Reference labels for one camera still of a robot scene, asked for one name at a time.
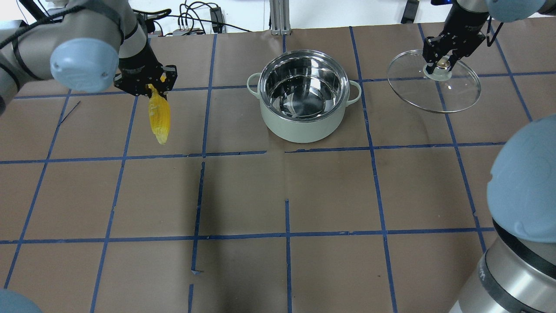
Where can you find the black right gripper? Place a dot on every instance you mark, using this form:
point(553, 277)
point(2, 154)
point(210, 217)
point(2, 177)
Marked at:
point(461, 24)

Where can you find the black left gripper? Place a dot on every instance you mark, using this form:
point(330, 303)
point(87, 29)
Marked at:
point(135, 66)

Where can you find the yellow corn cob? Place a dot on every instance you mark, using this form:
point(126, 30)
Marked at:
point(159, 115)

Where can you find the glass pot lid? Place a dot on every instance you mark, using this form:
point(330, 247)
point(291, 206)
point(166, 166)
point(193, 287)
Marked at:
point(443, 92)

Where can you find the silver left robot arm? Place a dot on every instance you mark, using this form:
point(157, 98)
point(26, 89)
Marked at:
point(89, 46)

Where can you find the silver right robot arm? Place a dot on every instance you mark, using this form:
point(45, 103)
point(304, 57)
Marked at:
point(517, 273)

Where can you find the pale green steel pot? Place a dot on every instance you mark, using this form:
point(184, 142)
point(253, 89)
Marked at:
point(303, 95)

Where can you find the black power adapter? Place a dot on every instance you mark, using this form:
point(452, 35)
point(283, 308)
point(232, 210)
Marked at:
point(217, 19)

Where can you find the brown paper table mat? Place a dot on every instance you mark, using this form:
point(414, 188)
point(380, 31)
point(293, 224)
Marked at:
point(387, 214)

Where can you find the aluminium frame post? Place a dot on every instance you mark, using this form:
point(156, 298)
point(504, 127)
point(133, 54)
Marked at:
point(280, 17)

